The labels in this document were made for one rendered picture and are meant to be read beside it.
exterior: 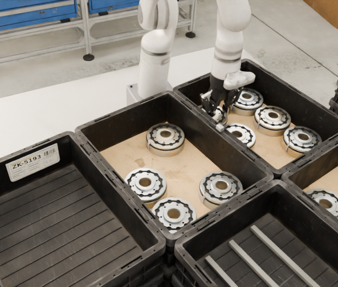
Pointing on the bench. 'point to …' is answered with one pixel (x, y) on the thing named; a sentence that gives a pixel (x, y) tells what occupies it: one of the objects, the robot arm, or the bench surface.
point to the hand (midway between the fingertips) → (218, 114)
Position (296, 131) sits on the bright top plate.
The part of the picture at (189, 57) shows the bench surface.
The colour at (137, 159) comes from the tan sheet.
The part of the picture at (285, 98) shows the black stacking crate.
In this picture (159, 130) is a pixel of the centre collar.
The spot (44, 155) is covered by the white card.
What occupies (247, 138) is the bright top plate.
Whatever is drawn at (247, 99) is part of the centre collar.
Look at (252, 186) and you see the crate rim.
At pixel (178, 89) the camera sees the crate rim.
